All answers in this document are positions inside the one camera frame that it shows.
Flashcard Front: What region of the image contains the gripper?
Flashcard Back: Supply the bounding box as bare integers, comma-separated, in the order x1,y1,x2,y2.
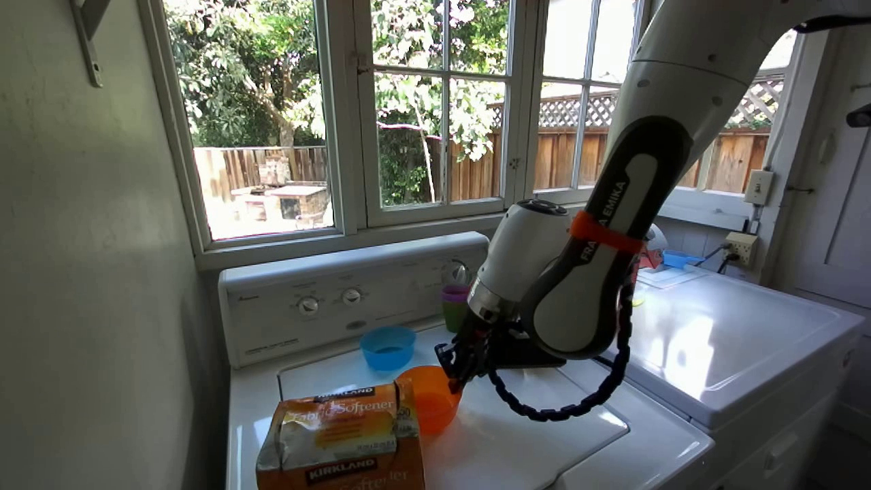
435,317,519,396

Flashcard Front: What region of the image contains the orange plastic bowl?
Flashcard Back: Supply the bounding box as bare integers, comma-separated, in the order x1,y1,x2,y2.
396,365,463,437

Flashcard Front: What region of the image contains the blue plastic bowl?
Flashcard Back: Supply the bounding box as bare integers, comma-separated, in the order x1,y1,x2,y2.
359,325,417,372

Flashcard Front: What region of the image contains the silver bowl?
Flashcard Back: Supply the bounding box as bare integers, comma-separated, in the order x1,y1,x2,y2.
643,223,672,254

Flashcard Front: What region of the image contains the green plastic cup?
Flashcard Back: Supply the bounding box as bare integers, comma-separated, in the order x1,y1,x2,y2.
442,300,470,334

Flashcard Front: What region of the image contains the washing machine lid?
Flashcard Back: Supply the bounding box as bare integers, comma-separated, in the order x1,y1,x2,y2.
278,325,631,490

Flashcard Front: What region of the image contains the orange fabric softener box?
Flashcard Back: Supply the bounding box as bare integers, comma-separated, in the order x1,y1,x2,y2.
255,378,427,490

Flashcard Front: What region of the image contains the white washing machine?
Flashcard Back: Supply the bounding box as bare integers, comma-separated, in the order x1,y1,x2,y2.
218,231,717,490

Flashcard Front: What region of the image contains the white sheet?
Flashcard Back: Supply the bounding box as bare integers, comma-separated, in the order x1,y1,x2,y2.
636,266,710,291

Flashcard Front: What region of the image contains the row of windows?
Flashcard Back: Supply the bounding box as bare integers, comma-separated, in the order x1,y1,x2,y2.
138,0,807,254

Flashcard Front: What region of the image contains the white dryer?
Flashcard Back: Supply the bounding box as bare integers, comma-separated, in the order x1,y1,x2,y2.
599,264,866,490

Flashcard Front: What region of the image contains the black cable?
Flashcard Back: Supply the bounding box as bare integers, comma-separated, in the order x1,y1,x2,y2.
693,243,739,275

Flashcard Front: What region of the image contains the wall socket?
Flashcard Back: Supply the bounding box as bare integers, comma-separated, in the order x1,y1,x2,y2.
725,231,758,267

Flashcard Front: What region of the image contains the wall switch plate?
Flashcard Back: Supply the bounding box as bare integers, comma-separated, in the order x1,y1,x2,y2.
744,169,774,206

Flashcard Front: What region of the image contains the metal wall bracket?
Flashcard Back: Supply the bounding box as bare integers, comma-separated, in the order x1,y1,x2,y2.
69,0,112,88

